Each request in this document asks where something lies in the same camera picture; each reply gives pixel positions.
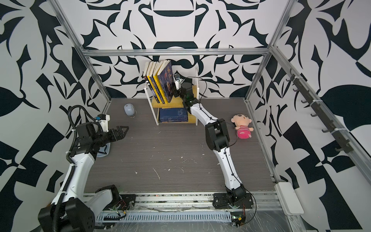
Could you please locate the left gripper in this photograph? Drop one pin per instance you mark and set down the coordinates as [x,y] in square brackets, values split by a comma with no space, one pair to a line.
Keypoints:
[120,135]

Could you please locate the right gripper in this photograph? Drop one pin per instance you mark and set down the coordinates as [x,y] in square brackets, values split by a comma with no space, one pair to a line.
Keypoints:
[176,93]

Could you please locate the yellow cartoon book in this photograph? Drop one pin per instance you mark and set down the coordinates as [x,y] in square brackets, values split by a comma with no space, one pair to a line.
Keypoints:
[150,75]
[158,83]

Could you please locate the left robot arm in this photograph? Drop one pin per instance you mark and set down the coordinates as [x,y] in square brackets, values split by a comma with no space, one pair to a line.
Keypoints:
[68,212]

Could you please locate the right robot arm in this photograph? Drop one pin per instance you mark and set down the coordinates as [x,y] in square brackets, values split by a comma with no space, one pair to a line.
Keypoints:
[217,139]

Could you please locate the white wooden book shelf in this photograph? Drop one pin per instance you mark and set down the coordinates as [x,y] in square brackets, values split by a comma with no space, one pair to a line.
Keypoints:
[175,103]

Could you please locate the light blue alarm clock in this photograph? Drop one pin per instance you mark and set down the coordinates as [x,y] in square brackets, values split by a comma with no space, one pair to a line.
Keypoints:
[130,110]

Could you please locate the black barcode book on shelf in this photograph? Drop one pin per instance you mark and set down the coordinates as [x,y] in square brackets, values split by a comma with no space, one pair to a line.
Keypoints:
[147,79]

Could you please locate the plush doll pink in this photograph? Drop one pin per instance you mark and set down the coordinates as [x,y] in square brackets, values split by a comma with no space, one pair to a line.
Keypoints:
[241,122]

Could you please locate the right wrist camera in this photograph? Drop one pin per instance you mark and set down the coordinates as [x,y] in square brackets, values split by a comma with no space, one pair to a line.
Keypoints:
[178,81]

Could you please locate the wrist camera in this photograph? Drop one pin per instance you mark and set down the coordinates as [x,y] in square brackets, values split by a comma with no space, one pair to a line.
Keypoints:
[103,120]
[178,81]

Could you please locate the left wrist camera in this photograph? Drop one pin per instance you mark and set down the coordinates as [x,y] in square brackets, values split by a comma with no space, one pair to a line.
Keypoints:
[103,120]

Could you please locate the wall hook rail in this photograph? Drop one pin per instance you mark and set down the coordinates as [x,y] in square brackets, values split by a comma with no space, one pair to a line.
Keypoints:
[318,107]

